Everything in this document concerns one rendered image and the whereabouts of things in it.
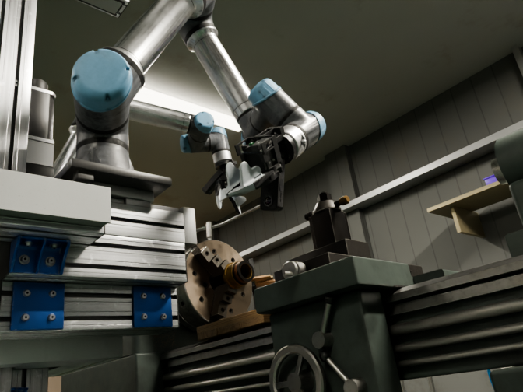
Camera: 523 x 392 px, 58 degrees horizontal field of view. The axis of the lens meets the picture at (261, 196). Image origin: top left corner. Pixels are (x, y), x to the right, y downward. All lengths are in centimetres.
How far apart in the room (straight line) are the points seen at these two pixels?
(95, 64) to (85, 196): 30
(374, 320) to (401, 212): 387
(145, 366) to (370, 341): 90
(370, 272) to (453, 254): 358
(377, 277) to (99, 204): 57
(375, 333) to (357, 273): 13
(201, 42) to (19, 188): 69
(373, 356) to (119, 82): 74
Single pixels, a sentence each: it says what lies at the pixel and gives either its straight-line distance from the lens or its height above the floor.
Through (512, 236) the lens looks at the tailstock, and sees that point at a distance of 105.
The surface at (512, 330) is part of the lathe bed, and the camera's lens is 98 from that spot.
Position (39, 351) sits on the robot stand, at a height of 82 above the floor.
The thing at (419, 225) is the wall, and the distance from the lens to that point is 475.
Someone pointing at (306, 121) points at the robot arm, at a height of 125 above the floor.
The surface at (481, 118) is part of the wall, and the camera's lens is 468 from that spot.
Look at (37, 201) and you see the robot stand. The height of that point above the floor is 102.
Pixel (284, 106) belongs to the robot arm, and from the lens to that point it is 111.
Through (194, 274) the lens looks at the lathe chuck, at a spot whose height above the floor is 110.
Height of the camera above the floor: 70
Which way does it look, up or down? 22 degrees up
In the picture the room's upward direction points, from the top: 8 degrees counter-clockwise
